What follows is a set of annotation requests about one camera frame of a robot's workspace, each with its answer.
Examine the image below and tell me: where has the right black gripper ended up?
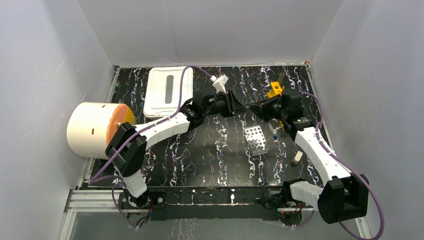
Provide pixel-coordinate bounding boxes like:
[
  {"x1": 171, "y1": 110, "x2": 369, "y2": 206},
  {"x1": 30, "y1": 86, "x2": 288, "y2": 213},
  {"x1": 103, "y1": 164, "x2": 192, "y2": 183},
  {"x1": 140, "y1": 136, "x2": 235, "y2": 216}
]
[{"x1": 247, "y1": 94, "x2": 288, "y2": 123}]

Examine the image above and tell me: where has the white bin lid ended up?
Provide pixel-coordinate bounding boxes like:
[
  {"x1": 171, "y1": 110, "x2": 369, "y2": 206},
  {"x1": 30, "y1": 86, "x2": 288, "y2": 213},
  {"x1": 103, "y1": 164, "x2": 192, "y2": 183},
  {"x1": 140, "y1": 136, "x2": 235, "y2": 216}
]
[{"x1": 143, "y1": 66, "x2": 194, "y2": 112}]

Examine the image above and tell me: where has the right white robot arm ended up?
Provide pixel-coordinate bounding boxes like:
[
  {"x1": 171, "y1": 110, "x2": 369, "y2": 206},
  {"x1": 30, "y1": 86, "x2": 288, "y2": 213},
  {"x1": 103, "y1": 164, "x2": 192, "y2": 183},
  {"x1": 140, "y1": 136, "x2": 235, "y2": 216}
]
[{"x1": 247, "y1": 89, "x2": 369, "y2": 224}]

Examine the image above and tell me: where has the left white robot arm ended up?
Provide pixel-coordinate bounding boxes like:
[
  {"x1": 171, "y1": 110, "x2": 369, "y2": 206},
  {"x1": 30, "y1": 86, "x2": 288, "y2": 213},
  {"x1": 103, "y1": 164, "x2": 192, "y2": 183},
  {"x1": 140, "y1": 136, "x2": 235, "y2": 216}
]
[{"x1": 105, "y1": 90, "x2": 247, "y2": 208}]

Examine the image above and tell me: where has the yellow test tube rack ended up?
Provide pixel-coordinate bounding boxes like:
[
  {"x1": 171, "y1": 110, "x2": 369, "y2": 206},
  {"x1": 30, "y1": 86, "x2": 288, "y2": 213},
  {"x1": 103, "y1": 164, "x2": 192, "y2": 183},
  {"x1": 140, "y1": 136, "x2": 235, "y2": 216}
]
[{"x1": 266, "y1": 81, "x2": 285, "y2": 99}]

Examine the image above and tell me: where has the metal perforated tube rack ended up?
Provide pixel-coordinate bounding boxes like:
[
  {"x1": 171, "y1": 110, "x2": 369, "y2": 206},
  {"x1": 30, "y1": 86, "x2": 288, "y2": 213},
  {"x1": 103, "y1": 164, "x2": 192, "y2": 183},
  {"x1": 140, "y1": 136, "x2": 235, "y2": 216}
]
[{"x1": 243, "y1": 125, "x2": 270, "y2": 157}]

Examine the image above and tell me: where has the beige plastic bin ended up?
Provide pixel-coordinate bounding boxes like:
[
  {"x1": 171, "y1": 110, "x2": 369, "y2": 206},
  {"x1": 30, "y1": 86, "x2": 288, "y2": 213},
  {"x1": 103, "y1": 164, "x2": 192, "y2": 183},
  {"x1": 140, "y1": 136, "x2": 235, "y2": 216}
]
[{"x1": 143, "y1": 111, "x2": 176, "y2": 120}]

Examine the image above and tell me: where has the white cylindrical centrifuge drum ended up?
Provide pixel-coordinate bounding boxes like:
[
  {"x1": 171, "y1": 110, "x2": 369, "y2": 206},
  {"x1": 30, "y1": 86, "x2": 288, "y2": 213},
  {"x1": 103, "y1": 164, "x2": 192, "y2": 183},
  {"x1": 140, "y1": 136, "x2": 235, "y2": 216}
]
[{"x1": 66, "y1": 102, "x2": 135, "y2": 160}]

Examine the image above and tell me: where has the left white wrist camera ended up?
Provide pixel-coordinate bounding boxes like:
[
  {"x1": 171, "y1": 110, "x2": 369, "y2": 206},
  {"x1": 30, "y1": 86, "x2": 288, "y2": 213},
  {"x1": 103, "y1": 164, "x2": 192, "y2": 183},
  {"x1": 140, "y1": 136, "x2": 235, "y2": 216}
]
[{"x1": 210, "y1": 74, "x2": 229, "y2": 94}]

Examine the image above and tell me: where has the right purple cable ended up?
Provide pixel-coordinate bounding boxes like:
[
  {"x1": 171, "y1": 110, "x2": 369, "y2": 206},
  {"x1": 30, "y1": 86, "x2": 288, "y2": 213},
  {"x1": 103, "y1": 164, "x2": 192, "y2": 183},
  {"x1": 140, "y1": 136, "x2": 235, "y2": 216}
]
[{"x1": 298, "y1": 91, "x2": 386, "y2": 240}]

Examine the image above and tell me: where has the purple cable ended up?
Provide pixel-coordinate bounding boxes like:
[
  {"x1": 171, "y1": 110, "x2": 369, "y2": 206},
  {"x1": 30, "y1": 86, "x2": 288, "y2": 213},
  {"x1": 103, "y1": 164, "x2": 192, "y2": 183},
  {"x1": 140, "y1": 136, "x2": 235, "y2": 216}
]
[
  {"x1": 298, "y1": 91, "x2": 386, "y2": 240},
  {"x1": 88, "y1": 65, "x2": 216, "y2": 229}
]

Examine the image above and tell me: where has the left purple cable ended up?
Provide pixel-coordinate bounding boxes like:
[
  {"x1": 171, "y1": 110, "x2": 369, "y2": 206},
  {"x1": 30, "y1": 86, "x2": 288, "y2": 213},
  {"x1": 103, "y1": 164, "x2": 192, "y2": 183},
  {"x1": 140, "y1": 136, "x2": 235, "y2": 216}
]
[{"x1": 88, "y1": 65, "x2": 216, "y2": 229}]

